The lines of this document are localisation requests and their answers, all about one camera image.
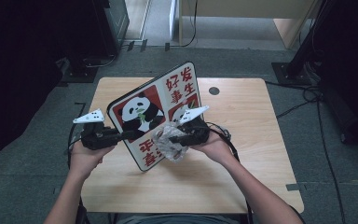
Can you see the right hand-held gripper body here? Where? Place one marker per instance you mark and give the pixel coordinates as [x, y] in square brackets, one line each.
[197, 132]

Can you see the black chair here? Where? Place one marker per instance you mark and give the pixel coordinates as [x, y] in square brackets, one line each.
[82, 214]

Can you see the grey knitted cloth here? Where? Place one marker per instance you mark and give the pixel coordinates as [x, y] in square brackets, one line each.
[167, 149]

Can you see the black angled floor tape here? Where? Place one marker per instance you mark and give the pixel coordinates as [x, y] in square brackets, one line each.
[82, 107]

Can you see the dark glass-front cabinet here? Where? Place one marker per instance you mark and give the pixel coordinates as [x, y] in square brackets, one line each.
[115, 15]

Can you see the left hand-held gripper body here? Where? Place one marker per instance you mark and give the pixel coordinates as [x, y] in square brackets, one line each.
[99, 138]

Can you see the black floor stand base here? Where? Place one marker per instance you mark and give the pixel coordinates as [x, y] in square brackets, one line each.
[80, 74]

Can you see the dark round table grommet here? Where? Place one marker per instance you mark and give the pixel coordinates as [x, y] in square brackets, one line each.
[214, 90]

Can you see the person's blue trousers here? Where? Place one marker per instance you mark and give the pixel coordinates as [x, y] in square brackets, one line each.
[180, 219]

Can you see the black metal stand with base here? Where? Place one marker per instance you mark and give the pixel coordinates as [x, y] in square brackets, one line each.
[295, 70]

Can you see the short black floor strip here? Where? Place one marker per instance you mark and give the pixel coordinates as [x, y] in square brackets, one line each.
[130, 45]
[167, 46]
[144, 45]

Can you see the light wooden cabinet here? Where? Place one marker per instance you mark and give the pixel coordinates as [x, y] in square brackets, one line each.
[248, 7]

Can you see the grey tape strip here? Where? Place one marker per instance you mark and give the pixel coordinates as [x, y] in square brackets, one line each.
[295, 187]

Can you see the person's right hand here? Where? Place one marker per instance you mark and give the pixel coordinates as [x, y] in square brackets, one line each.
[214, 151]

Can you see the person's left hand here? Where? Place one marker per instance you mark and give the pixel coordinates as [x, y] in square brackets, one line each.
[82, 160]

